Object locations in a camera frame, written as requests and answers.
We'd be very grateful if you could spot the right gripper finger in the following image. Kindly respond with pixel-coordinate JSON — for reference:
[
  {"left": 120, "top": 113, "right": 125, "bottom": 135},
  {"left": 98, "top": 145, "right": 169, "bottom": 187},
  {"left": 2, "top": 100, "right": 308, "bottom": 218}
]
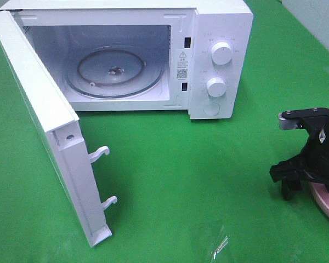
[
  {"left": 281, "top": 179, "right": 303, "bottom": 201},
  {"left": 269, "top": 156, "right": 309, "bottom": 182}
]

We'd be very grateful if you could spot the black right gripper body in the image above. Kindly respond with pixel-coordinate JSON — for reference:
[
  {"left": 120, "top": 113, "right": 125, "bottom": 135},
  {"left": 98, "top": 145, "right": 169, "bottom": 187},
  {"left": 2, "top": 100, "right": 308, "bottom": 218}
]
[{"left": 300, "top": 127, "right": 329, "bottom": 185}]

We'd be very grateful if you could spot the pink plate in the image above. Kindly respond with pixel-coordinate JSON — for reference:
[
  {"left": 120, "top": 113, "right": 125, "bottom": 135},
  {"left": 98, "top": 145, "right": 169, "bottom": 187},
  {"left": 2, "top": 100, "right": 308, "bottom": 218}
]
[{"left": 309, "top": 183, "right": 329, "bottom": 217}]

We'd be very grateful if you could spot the round door release button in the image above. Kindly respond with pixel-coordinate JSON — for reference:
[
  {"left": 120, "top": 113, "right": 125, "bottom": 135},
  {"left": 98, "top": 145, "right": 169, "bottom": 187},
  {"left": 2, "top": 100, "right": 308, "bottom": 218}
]
[{"left": 203, "top": 102, "right": 220, "bottom": 116}]

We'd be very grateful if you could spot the white microwave door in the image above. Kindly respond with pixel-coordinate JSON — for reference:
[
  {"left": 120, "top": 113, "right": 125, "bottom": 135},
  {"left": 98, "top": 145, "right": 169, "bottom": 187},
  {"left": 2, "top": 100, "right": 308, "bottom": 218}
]
[{"left": 0, "top": 11, "right": 117, "bottom": 247}]

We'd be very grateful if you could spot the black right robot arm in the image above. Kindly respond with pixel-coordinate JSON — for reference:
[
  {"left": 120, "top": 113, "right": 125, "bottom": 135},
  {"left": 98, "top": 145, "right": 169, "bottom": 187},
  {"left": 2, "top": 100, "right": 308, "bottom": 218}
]
[{"left": 270, "top": 107, "right": 329, "bottom": 200}]

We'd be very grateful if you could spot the clear tape patch centre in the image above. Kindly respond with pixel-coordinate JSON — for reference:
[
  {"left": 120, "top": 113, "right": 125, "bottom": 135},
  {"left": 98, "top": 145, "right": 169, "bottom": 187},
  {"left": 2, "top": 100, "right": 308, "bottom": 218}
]
[{"left": 188, "top": 221, "right": 232, "bottom": 263}]

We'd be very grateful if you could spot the green table cloth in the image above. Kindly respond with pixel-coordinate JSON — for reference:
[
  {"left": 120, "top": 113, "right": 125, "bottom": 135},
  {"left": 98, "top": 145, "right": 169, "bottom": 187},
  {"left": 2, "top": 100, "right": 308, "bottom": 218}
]
[{"left": 0, "top": 1, "right": 329, "bottom": 262}]

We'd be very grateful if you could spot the lower white microwave knob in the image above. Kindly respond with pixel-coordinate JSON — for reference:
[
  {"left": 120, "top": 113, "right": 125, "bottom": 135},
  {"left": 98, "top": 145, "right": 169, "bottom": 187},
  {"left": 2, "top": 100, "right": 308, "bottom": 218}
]
[{"left": 207, "top": 77, "right": 226, "bottom": 98}]

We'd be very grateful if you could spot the white microwave knob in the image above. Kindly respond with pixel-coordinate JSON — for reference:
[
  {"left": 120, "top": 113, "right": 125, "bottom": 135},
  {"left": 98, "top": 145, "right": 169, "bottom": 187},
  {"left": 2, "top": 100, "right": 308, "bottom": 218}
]
[
  {"left": 207, "top": 77, "right": 226, "bottom": 98},
  {"left": 211, "top": 41, "right": 233, "bottom": 65}
]

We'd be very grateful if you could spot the upper white microwave knob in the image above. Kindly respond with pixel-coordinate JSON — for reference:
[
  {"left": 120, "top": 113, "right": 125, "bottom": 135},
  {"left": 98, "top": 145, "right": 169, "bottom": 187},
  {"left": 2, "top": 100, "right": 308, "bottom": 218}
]
[{"left": 211, "top": 41, "right": 233, "bottom": 65}]

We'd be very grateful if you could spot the white microwave oven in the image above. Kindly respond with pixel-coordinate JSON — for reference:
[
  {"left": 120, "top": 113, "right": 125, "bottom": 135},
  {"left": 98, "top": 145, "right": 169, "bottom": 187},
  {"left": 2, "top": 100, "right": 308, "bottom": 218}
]
[{"left": 0, "top": 1, "right": 253, "bottom": 119}]

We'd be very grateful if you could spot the glass microwave turntable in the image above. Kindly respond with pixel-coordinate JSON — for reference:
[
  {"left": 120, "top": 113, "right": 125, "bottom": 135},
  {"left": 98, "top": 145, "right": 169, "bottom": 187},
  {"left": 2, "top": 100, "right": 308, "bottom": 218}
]
[{"left": 65, "top": 45, "right": 168, "bottom": 99}]

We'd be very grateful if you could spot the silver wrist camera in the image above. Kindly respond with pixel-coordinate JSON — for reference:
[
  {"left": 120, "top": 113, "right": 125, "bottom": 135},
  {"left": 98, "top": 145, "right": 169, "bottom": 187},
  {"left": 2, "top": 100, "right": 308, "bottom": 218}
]
[{"left": 278, "top": 107, "right": 329, "bottom": 136}]

